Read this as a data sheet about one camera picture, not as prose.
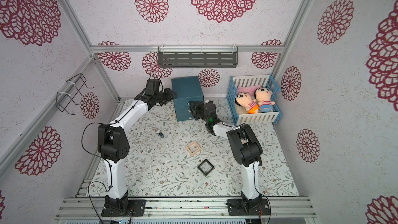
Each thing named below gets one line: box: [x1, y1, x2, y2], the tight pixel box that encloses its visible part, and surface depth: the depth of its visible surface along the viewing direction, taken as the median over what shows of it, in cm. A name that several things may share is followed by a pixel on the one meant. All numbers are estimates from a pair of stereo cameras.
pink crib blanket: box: [236, 85, 263, 95], surface depth 115 cm
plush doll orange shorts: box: [234, 92, 260, 114], surface depth 105 cm
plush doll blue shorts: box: [253, 87, 276, 113], surface depth 104 cm
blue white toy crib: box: [226, 74, 283, 125], surface depth 105 cm
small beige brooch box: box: [185, 141, 202, 156], surface depth 95 cm
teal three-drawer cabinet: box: [171, 75, 205, 122], surface depth 97 cm
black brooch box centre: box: [197, 158, 215, 177], surface depth 89 cm
